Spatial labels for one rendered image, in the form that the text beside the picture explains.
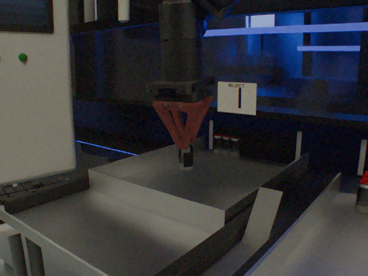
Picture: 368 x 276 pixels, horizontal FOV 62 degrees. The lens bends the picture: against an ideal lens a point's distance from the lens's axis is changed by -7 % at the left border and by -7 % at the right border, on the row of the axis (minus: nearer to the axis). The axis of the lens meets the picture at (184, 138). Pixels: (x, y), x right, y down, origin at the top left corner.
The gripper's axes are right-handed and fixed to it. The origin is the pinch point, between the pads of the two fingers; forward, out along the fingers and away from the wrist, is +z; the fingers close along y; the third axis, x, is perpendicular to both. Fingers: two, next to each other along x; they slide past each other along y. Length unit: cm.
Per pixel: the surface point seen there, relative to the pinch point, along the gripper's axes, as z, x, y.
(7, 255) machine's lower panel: 85, 123, 43
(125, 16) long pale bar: -20.7, 22.0, 20.2
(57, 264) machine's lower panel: 67, 73, 32
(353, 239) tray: 8.7, -24.0, -5.5
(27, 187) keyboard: 13.9, 38.3, 0.7
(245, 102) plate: -2.7, -4.6, 18.9
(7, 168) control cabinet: 12, 49, 4
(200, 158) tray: 10.5, 5.7, 20.6
